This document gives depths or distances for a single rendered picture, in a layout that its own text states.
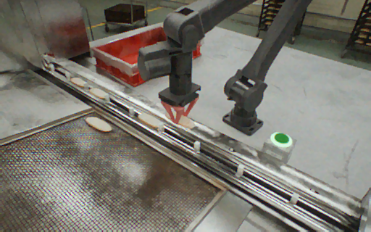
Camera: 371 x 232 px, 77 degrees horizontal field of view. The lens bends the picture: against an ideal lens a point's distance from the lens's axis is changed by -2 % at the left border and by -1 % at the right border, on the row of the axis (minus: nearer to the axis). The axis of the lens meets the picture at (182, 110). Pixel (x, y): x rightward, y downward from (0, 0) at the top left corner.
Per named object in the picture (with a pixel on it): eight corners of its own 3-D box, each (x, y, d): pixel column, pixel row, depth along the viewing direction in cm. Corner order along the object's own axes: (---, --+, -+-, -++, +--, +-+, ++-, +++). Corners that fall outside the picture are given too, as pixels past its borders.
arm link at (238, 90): (257, 109, 78) (246, 101, 82) (264, 83, 72) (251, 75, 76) (235, 118, 75) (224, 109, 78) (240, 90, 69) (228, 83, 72)
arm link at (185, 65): (198, 48, 54) (185, 40, 58) (170, 54, 51) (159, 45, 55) (196, 75, 58) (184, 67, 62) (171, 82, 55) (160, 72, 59)
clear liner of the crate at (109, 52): (204, 54, 130) (205, 37, 124) (133, 89, 101) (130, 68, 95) (161, 40, 148) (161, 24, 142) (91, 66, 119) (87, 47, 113)
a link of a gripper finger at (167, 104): (160, 122, 66) (159, 93, 60) (177, 111, 70) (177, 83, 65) (179, 133, 62) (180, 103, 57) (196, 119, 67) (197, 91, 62)
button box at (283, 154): (289, 165, 72) (300, 138, 66) (280, 182, 67) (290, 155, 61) (264, 153, 76) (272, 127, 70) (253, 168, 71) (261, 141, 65)
